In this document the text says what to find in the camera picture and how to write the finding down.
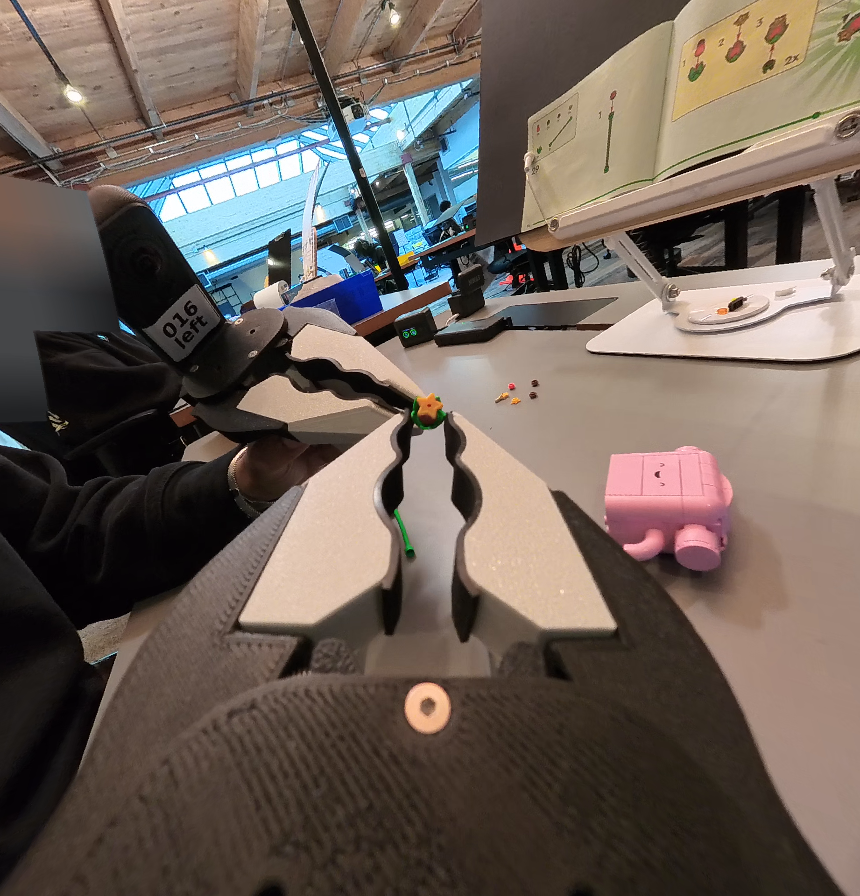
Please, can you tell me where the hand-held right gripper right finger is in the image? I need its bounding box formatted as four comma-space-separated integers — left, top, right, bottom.
443, 412, 620, 645

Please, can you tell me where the grey mesh watch band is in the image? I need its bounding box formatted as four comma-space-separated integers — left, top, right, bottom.
227, 448, 277, 519

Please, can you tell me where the black charging dock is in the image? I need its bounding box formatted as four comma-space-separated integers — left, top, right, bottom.
447, 266, 487, 317

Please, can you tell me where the open instruction booklet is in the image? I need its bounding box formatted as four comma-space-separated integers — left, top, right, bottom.
522, 0, 860, 231

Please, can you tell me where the pink brick figure pot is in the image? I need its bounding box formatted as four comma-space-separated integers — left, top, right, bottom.
604, 444, 734, 573

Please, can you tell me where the black power bank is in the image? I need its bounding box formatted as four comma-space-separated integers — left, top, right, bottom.
394, 308, 438, 349

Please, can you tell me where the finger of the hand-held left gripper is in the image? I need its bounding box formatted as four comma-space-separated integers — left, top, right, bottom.
283, 308, 429, 408
235, 378, 403, 447

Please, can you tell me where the white book stand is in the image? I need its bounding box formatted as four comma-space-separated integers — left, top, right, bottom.
521, 91, 860, 364

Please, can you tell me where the black jacket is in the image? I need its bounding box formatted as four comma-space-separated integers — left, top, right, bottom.
0, 504, 105, 890

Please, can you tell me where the flat black box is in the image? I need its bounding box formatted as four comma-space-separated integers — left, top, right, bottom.
433, 316, 511, 348

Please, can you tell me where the person's left hand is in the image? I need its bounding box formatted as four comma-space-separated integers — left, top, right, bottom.
230, 441, 347, 515

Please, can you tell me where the person's left forearm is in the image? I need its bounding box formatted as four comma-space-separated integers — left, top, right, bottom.
0, 441, 252, 631

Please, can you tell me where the wooden table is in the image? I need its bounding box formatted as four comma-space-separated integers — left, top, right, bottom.
353, 281, 453, 337

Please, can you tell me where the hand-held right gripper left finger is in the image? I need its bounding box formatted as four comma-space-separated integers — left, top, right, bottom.
238, 410, 411, 638

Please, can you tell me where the blue parts bin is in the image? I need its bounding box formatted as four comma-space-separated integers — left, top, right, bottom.
290, 272, 382, 326

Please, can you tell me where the black ceiling pole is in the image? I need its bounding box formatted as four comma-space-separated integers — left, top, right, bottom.
286, 0, 409, 291

